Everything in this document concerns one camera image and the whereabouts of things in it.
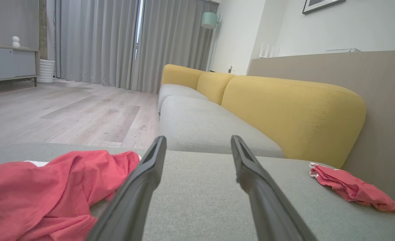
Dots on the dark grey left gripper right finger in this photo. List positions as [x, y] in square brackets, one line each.
[267, 207]

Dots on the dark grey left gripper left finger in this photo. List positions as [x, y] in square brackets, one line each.
[133, 197]

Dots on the red white numbered jersey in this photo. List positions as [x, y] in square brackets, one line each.
[50, 194]

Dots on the red shorts white trim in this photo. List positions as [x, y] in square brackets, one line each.
[351, 187]

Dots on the grey fabric ottoman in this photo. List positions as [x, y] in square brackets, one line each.
[200, 201]

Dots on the yellow sofa back cushion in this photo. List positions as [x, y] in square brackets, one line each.
[214, 87]
[180, 75]
[294, 113]

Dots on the grey sofa seat cushion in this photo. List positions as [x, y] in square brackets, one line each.
[200, 124]
[177, 92]

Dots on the white ribbed plant pot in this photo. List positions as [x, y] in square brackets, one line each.
[46, 71]

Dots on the white router with antennas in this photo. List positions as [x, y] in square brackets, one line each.
[267, 52]

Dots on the grey curtains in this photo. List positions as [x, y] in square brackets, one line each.
[100, 40]

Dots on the beige wooden partition panel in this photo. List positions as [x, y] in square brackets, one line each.
[368, 73]

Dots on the flat white box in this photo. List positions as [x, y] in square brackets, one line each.
[342, 50]

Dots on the grey wooden tv cabinet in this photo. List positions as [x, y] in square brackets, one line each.
[6, 63]

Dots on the plant with brown trunk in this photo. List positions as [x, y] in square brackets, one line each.
[42, 30]

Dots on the teal shade floor lamp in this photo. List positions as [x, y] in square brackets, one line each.
[209, 20]

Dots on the small white figurine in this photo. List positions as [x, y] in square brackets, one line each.
[16, 42]

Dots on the dark framed wall picture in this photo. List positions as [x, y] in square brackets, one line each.
[321, 5]

